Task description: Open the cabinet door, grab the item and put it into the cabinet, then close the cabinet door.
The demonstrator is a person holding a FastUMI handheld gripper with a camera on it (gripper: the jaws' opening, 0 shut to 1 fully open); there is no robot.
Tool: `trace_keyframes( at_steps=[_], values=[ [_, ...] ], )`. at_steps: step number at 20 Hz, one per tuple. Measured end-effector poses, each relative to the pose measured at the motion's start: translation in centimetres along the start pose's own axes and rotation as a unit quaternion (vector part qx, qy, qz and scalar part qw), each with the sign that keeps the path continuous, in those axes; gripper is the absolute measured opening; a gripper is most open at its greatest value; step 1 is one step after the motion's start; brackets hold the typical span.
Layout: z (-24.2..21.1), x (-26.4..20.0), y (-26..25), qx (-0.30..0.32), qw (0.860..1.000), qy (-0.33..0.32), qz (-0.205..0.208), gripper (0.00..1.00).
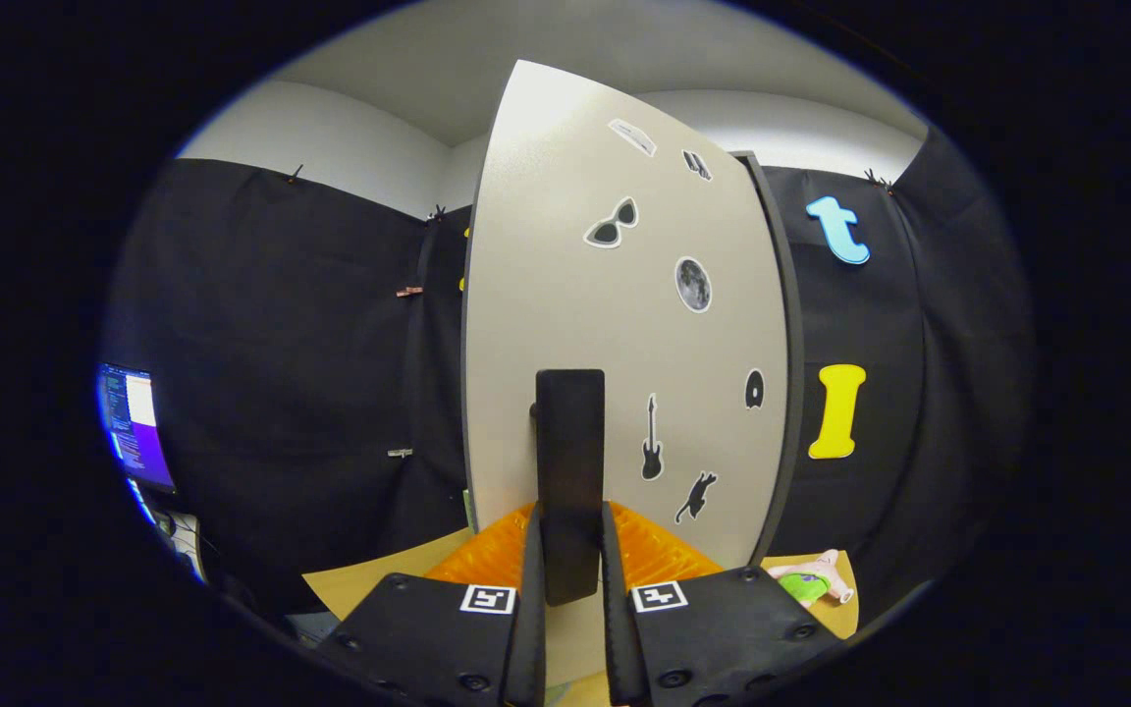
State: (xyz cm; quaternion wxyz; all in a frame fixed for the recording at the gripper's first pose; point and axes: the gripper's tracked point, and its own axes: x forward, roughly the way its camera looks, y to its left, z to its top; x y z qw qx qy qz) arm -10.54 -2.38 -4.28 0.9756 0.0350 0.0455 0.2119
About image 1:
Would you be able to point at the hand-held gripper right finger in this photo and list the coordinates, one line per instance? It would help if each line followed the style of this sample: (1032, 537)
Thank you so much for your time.
(617, 638)

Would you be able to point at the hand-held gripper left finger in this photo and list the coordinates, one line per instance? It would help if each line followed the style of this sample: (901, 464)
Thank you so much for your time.
(531, 628)

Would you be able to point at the beige cabinet door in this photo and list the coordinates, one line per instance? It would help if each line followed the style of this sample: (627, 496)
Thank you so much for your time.
(546, 245)

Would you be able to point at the pink and green plush toy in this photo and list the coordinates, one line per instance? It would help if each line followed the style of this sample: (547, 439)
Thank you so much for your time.
(806, 586)

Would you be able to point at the grey cabinet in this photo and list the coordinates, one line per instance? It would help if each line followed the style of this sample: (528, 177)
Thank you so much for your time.
(794, 344)

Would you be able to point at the black backdrop cloth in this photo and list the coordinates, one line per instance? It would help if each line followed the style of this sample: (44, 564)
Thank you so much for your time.
(281, 344)

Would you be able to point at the black clip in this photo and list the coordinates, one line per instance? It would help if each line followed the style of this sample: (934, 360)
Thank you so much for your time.
(438, 213)
(294, 175)
(878, 180)

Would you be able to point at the computer monitor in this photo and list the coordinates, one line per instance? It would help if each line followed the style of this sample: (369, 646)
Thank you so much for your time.
(134, 422)

